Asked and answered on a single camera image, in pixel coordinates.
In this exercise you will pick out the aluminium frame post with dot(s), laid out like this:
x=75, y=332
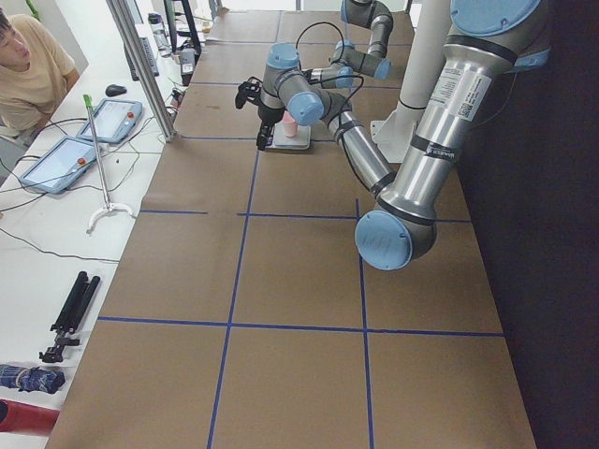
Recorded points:
x=134, y=49

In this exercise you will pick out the black folded tripod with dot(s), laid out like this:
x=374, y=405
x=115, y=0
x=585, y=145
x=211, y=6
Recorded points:
x=68, y=321

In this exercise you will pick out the black computer mouse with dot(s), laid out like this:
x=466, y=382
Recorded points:
x=113, y=90

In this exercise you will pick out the pink plastic cup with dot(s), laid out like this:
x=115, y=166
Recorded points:
x=290, y=126

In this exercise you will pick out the far teach pendant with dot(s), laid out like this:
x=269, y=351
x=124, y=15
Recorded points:
x=114, y=119

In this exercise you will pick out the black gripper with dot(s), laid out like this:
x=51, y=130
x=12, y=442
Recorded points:
x=266, y=115

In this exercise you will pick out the blue folded umbrella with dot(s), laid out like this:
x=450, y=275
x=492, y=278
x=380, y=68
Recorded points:
x=32, y=379

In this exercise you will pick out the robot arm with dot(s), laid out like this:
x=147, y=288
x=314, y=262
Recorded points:
x=349, y=59
x=459, y=49

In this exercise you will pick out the water bottle on desk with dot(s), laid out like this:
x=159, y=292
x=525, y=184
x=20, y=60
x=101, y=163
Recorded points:
x=159, y=32

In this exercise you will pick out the seated person beige shirt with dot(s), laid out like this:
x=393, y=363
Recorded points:
x=36, y=73

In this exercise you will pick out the digital kitchen scale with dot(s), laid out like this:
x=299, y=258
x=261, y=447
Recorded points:
x=300, y=142

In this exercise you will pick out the teach pendant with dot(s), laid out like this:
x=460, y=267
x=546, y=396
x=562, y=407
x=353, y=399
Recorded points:
x=60, y=166
x=114, y=119

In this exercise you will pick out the near teach pendant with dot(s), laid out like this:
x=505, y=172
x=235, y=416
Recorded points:
x=60, y=166

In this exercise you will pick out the red cylinder object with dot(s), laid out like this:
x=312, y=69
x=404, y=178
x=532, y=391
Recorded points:
x=26, y=419

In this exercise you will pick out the green tipped reacher stick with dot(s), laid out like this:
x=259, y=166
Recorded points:
x=109, y=206

